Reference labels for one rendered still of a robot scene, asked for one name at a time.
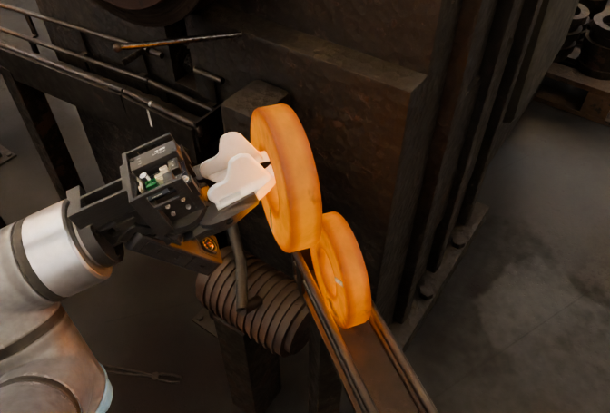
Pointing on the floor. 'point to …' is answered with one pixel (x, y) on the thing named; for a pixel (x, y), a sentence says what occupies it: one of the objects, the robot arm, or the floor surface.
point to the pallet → (585, 58)
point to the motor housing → (254, 328)
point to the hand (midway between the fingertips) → (280, 164)
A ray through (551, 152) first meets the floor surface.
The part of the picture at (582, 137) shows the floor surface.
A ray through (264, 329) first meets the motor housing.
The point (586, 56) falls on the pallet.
